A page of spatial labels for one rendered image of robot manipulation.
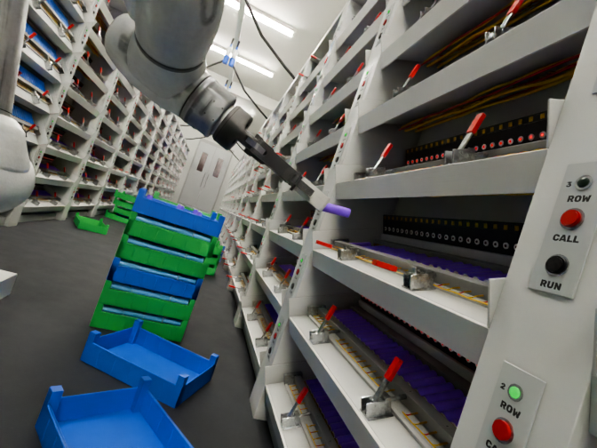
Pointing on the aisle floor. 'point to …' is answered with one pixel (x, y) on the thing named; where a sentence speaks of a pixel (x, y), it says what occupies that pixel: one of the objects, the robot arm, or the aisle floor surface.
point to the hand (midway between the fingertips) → (310, 193)
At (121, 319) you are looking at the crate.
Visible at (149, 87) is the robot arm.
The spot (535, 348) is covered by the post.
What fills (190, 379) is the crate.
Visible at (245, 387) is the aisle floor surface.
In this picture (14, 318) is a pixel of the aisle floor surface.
